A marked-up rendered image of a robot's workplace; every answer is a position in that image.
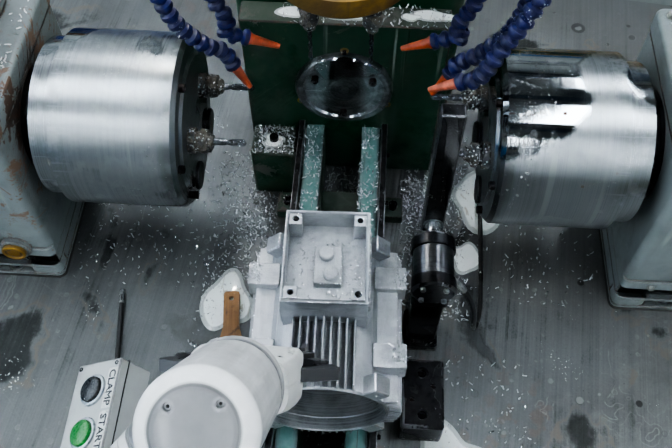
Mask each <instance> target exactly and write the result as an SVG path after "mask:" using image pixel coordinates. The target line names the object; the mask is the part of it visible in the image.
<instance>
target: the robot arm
mask: <svg viewBox="0 0 672 448"><path fill-rule="evenodd" d="M314 357H315V352H313V351H308V343H303V344H301V345H300V347H299V349H298V348H293V347H280V346H267V345H262V344H261V343H259V342H257V341H255V340H253V339H250V338H247V337H243V336H224V337H220V338H215V339H212V340H210V341H209V342H208V343H206V344H202V345H200V346H195V348H194V351H193V352H185V351H179V352H178V353H176V354H175V356H168V357H161V358H159V369H158V370H159V371H161V372H165V373H163V374H162V375H160V376H159V377H158V378H157V379H155V380H154V381H153V382H152V383H151V384H150V385H149V386H148V388H147V389H146V390H145V392H144V393H143V395H142V396H141V398H140V400H139V402H138V405H137V407H136V410H135V414H134V418H133V422H132V423H131V424H130V425H129V426H128V428H127V429H126V430H125V431H124V432H123V433H122V435H121V436H120V437H119V438H118V439H117V440H116V441H115V442H114V443H113V444H112V445H111V447H110V448H261V447H262V445H263V443H264V441H265V439H266V437H267V435H268V432H269V430H270V428H271V426H272V424H273V422H274V420H275V418H276V416H277V414H281V413H284V412H286V411H288V410H289V409H291V408H292V407H293V406H294V405H295V404H296V403H297V402H298V401H299V399H300V398H301V395H302V388H303V382H317V381H336V380H340V367H339V366H336V365H333V364H329V361H328V360H326V358H320V359H319V358H314Z"/></svg>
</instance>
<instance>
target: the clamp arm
mask: <svg viewBox="0 0 672 448"><path fill-rule="evenodd" d="M466 121H467V105H465V104H449V103H442V104H441V106H440V112H439V118H438V124H437V130H436V135H435V141H434V147H433V153H432V159H431V165H430V171H429V177H428V183H427V189H426V195H425V201H424V206H423V212H422V218H421V229H422V230H423V231H426V229H427V227H428V222H429V227H430V226H431V227H432V226H435V222H437V227H438V228H440V224H441V231H443V227H444V223H445V218H446V213H447V209H448V204H449V200H450V195H451V190H452V186H453V181H454V176H455V172H456V167H457V163H458V158H459V153H460V149H461V144H462V140H463V135H464V130H465V126H466ZM433 221H434V222H433Z"/></svg>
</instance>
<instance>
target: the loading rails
mask: <svg viewBox="0 0 672 448"><path fill-rule="evenodd" d="M308 125H309V127H310V129H309V127H308ZM312 125H314V126H315V127H313V128H312ZM316 126H317V127H316ZM319 127H321V129H319ZM323 128H324V130H323ZM375 128H376V127H374V128H373V127H366V128H365V129H366V130H365V129H364V127H362V136H361V144H362V143H364V142H363V141H365V139H366V142H365V143H364V144H363V145H364V146H368V147H367V148H366V147H364V148H363V146H362V145H361V154H360V163H361V162H362V163H361V164H362V165H363V166H362V167H363V168H361V167H360V172H359V186H360V187H361V188H362V190H364V189H365V188H366V190H367V191H366V190H364V192H362V191H361V192H362V198H361V199H360V197H361V196H359V195H358V194H360V193H361V192H360V190H361V189H360V187H359V190H358V191H359V192H358V194H357V193H356V192H336V191H324V183H325V171H326V146H325V125H315V124H307V128H306V120H299V129H298V138H297V148H294V153H296V157H295V166H294V175H293V184H292V192H279V196H278V204H277V216H278V217H286V211H287V210H311V211H313V210H314V211H340V212H361V209H362V211H363V212H369V213H371V219H374V220H373V221H372V220H371V225H373V226H371V225H370V226H371V227H372V228H370V231H371V232H372V238H373V237H375V236H380V237H381V238H383V239H384V223H385V222H387V223H401V222H402V217H403V199H402V198H391V197H385V194H386V165H387V158H390V153H387V136H388V124H381V140H380V137H379V136H377V135H379V134H380V128H378V129H375ZM314 129H315V130H314ZM317 129H319V130H317ZM369 129H370V131H368V130H369ZM371 129H372V132H374V133H373V134H375V136H377V137H375V136H374V135H373V134H372V132H371ZM313 130H314V131H315V132H314V131H313ZM310 131H311V134H310ZM312 131H313V132H312ZM316 131H317V132H316ZM364 131H365V132H366V133H367V135H368V134H369V135H371V136H370V138H368V137H369V136H367V135H366V134H365V132H364ZM375 131H376V132H375ZM318 132H319V133H318ZM368 132H370V133H368ZM315 133H318V135H317V134H315ZM378 133H379V134H378ZM312 134H313V135H312ZM306 135H307V137H308V138H309V139H310V140H309V146H308V138H306V137H305V136H306ZM308 135H312V136H308ZM322 135H323V136H322ZM363 135H364V136H363ZM372 135H373V136H374V137H373V136H372ZM315 136H316V138H315ZM371 137H372V138H371ZM378 137H379V138H378ZM375 138H376V139H375ZM377 138H378V139H377ZM374 139H375V140H374ZM311 140H312V141H313V144H314V145H313V144H312V143H311V142H312V141H311ZM367 140H369V141H368V142H367ZM314 141H315V142H314ZM322 142H324V143H322ZM304 144H305V147H304ZM365 144H367V145H365ZM369 144H370V146H373V145H374V146H373V147H372V148H373V149H372V148H370V146H369ZM317 145H318V147H319V148H318V150H320V151H316V150H317ZM310 146H311V147H312V146H313V147H312V148H314V154H313V151H311V150H313V149H312V148H311V147H310ZM315 146H316V147H315ZM380 146H381V148H379V147H380ZM310 148H311V149H310ZM365 148H366V149H365ZM309 149H310V150H309ZM308 150H309V151H308ZM304 151H306V152H304ZM307 151H308V152H309V156H308V157H310V158H308V157H307V156H305V155H306V153H307ZM310 151H311V152H310ZM365 151H366V152H367V153H368V156H367V157H371V158H367V157H365V155H366V152H365ZM379 151H380V153H378V152H379ZM377 153H378V155H377ZM303 154H304V155H303ZM310 154H311V155H310ZM320 154H321V155H320ZM322 155H323V156H322ZM362 155H363V158H361V157H362ZM370 155H371V156H370ZM304 156H305V157H304ZM318 156H319V159H320V160H318V158H317V157H318ZM320 156H321V157H320ZM306 158H307V159H306ZM304 159H305V160H304ZM363 159H364V160H363ZM303 160H304V161H303ZM313 160H314V161H313ZM379 160H380V162H379ZM309 161H310V163H308V162H309ZM312 161H313V162H312ZM319 161H320V162H319ZM363 161H364V162H363ZM314 162H316V166H317V168H316V166H315V163H314ZM378 162H379V163H378ZM305 163H307V164H306V165H307V167H308V166H309V167H308V169H307V167H306V165H305ZM320 163H321V166H320ZM376 163H377V164H378V167H377V168H378V169H376V168H375V167H376V166H377V164H376ZM302 164H303V165H302ZM361 164H360V166H361ZM374 164H376V165H374ZM314 166H315V169H314ZM368 166H369V167H368ZM310 167H312V170H311V168H310ZM319 167H321V168H322V169H321V170H320V168H319ZM367 167H368V168H369V169H370V170H368V168H367ZM365 169H367V173H366V170H365ZM309 170H310V174H308V175H311V176H308V175H306V174H307V173H309ZM319 170H320V171H319ZM362 170H363V172H361V171H362ZM372 170H374V172H373V174H372ZM318 171H319V172H318ZM377 172H379V173H377ZM316 173H319V177H318V174H316ZM313 174H316V175H315V178H314V177H313ZM305 175H306V178H302V177H305ZM369 175H370V176H369ZM376 175H377V177H376ZM378 176H379V177H378ZM311 177H313V178H311ZM301 178H302V179H301ZM368 178H369V181H368ZM311 182H312V184H311V185H309V184H310V183H311ZM317 182H318V184H316V183H317ZM363 182H364V183H365V184H366V185H367V186H368V187H367V186H366V185H364V183H363ZM373 182H374V187H373V185H371V183H372V184H373ZM378 182H379V183H378ZM376 183H378V184H376ZM306 184H308V185H306ZM360 184H361V185H360ZM375 186H378V187H375ZM372 187H373V188H372ZM317 189H318V193H319V194H318V196H317V195H316V190H317ZM302 190H305V191H303V192H302V193H301V191H302ZM306 190H307V191H308V193H307V191H306ZM370 190H371V191H370ZM369 191H370V192H369ZM372 191H373V193H372V194H371V192H372ZM304 192H306V193H304ZM312 192H313V193H312ZM368 192H369V193H370V194H369V195H368V197H367V198H366V195H367V194H368ZM309 193H312V194H309ZM363 193H365V194H366V195H364V194H363ZM315 195H316V196H315ZM360 195H361V194H360ZM299 196H300V197H301V196H302V197H301V198H300V197H299ZM303 197H305V200H307V201H305V200H304V198H303ZM311 197H312V198H311ZM313 197H316V198H317V199H315V200H314V198H313ZM378 197H379V198H378ZM310 198H311V199H310ZM377 198H378V199H377ZM299 199H301V200H300V201H299ZM373 199H377V200H374V201H372V200H373ZM303 200H304V201H303ZM312 201H313V204H312ZM357 201H358V202H359V207H360V209H358V208H359V207H358V205H357ZM370 201H372V202H370ZM298 202H299V204H300V205H298ZM367 202H368V203H367ZM301 203H302V204H303V205H302V204H301ZM361 203H362V204H365V205H362V204H361ZM311 204H312V207H311ZM370 204H371V205H372V206H371V205H370ZM375 204H377V205H378V209H377V211H376V208H377V205H375ZM301 205H302V206H301ZM320 205H321V206H320ZM373 205H374V206H375V207H374V206H373ZM299 206H301V207H302V208H300V207H299ZM319 206H320V207H319ZM366 206H367V207H368V206H369V208H367V210H366ZM317 207H319V208H317ZM316 208H317V209H316ZM363 208H364V209H365V210H364V209H363ZM375 211H376V213H374V212H375ZM375 228H376V229H375ZM303 433H304V430H303V431H301V429H296V430H294V428H291V427H287V426H283V427H280V428H276V429H274V428H270V430H269V432H268V435H267V437H266V439H265V441H264V448H313V447H302V445H303ZM377 440H381V434H377V431H375V432H367V431H365V430H362V429H358V430H352V432H350V431H345V440H344V448H377Z"/></svg>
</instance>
